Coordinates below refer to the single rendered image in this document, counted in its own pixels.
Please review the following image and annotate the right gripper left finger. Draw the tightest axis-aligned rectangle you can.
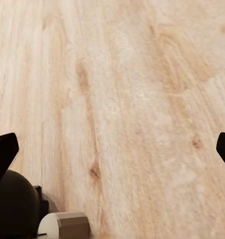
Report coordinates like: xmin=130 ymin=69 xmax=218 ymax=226
xmin=0 ymin=132 xmax=19 ymax=181

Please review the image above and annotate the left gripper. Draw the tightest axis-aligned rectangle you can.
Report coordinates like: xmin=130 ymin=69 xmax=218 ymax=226
xmin=6 ymin=226 xmax=36 ymax=239

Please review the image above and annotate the cauldron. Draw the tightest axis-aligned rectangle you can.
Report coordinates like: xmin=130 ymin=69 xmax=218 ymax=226
xmin=0 ymin=169 xmax=48 ymax=239

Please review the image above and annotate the pillar candle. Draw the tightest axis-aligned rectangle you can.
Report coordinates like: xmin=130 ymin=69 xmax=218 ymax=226
xmin=37 ymin=211 xmax=90 ymax=239

